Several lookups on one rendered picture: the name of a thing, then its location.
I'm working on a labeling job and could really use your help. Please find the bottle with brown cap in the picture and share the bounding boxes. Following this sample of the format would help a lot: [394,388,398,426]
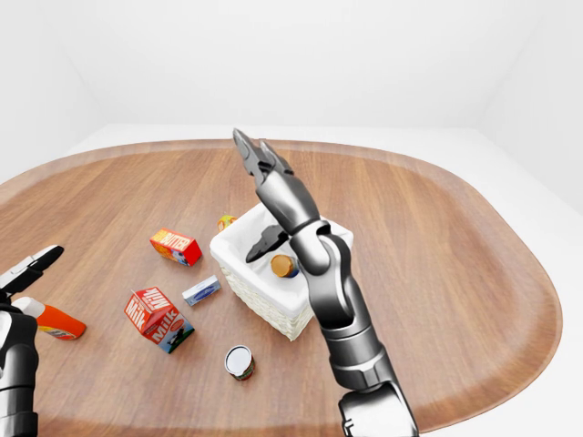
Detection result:
[270,254,301,279]

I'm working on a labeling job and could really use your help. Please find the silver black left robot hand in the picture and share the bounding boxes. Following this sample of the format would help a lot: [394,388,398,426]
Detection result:
[0,244,66,361]

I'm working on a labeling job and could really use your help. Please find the white wicker basket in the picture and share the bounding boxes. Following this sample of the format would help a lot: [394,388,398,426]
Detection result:
[209,202,355,342]

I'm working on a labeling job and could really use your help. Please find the small blue white box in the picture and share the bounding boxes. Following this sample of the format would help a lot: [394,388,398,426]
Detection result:
[181,274,222,307]

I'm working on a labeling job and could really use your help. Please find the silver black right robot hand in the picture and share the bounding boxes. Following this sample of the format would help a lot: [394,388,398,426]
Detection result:
[232,127,322,264]

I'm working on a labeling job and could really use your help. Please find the red white milk carton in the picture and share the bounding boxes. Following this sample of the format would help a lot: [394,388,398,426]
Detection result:
[123,286,196,355]

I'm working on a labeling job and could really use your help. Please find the red orange butter box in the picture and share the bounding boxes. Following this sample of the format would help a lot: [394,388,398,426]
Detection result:
[149,227,203,268]

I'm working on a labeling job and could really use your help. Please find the orange bottle with white cap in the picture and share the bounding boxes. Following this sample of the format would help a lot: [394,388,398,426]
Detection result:
[11,296,87,341]

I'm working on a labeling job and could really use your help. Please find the tin with white lid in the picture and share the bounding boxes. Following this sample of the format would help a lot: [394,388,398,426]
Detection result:
[223,344,256,381]

